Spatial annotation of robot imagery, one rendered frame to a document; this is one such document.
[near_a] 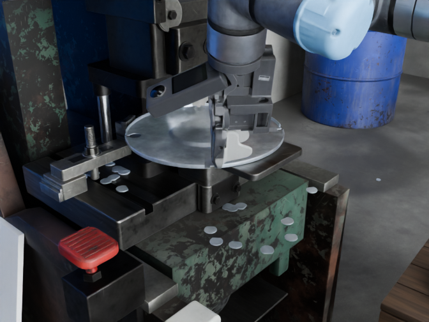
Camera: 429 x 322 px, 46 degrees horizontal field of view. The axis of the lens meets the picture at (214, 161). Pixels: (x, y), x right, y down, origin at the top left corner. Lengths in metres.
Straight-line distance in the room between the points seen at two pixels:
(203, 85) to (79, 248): 0.26
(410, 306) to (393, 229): 0.94
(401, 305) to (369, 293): 0.57
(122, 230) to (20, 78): 0.37
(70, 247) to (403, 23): 0.48
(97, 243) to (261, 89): 0.30
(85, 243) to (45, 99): 0.45
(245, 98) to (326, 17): 0.21
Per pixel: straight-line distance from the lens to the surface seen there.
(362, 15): 0.54
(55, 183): 0.90
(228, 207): 0.95
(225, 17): 0.60
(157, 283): 0.79
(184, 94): 0.67
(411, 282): 1.33
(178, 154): 0.84
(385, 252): 2.03
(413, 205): 2.37
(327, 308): 1.26
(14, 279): 1.10
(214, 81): 0.66
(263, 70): 0.67
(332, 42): 0.52
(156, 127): 0.95
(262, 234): 0.98
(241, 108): 0.68
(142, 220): 0.85
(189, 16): 0.90
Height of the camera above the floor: 1.14
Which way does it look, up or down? 26 degrees down
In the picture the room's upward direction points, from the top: straight up
